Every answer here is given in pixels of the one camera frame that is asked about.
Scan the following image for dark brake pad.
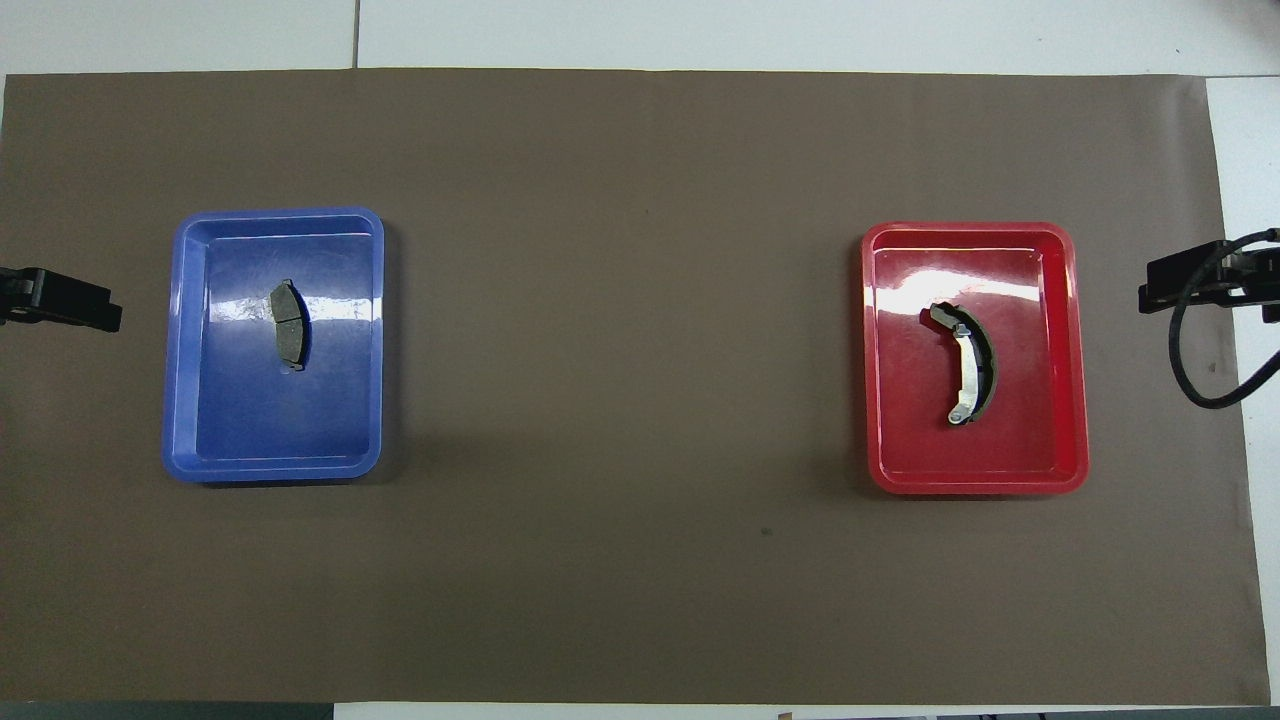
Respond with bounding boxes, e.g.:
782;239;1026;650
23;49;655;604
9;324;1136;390
270;279;310;373

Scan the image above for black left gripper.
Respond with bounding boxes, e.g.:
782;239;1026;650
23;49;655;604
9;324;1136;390
0;266;123;333

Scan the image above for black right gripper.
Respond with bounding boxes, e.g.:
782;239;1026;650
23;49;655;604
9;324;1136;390
1138;240;1280;323

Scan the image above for red plastic tray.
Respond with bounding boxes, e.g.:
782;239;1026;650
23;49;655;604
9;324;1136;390
861;221;1090;496

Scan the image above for curved brake shoe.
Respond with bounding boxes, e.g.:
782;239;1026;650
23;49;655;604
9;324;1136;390
929;302;998;427

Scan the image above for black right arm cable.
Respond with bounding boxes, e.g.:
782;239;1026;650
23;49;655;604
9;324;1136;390
1170;229;1280;410

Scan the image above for brown table mat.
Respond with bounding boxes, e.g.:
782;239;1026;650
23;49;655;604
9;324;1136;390
0;68;1271;706

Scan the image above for blue plastic tray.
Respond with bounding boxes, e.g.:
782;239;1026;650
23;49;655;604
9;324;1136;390
162;207;386;485

